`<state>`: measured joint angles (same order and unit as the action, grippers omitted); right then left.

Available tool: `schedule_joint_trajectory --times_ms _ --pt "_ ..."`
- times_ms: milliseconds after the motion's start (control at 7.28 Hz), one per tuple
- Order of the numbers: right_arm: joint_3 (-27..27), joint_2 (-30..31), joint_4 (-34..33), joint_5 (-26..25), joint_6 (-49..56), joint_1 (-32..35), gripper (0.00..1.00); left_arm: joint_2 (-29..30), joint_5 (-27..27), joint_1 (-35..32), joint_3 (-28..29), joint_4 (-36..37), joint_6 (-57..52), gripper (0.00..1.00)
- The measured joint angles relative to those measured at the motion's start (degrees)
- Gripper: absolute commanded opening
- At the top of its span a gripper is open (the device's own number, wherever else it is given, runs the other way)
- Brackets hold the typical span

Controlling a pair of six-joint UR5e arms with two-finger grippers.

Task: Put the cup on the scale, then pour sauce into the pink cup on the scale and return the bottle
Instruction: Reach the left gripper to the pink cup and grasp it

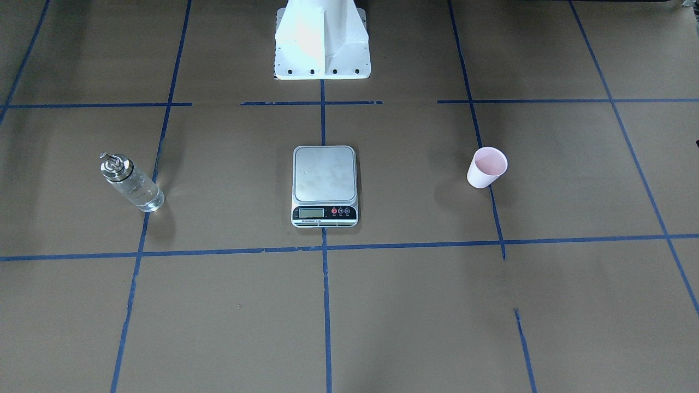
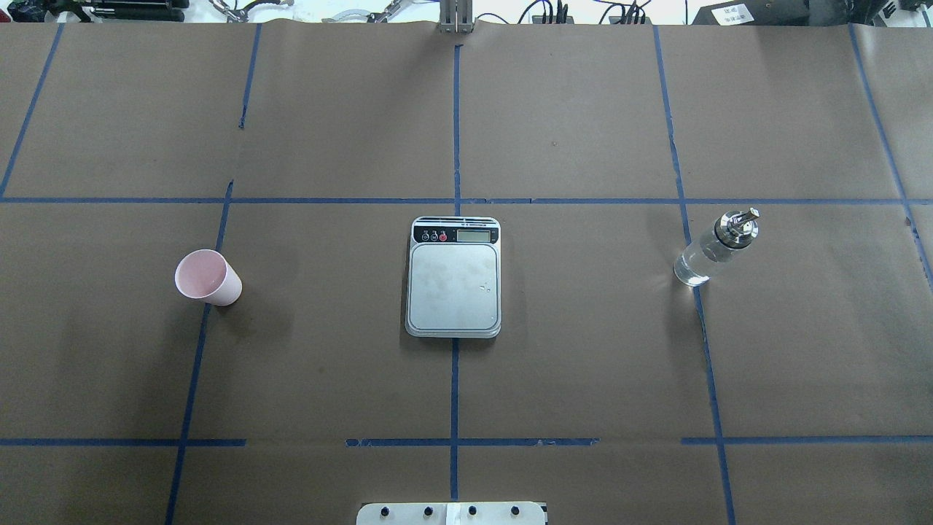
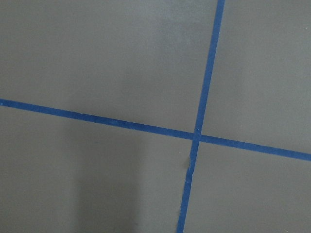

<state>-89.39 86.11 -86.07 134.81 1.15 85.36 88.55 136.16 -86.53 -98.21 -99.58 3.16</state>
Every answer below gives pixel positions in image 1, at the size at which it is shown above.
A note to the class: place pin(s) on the pink paper cup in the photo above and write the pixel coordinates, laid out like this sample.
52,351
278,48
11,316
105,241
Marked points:
487,165

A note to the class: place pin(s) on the glass sauce bottle metal pourer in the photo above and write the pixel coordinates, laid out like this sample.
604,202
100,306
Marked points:
131,181

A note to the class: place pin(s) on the digital kitchen scale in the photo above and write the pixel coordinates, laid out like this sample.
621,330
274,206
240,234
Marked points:
325,186

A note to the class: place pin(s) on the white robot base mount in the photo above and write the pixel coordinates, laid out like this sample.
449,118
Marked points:
321,40

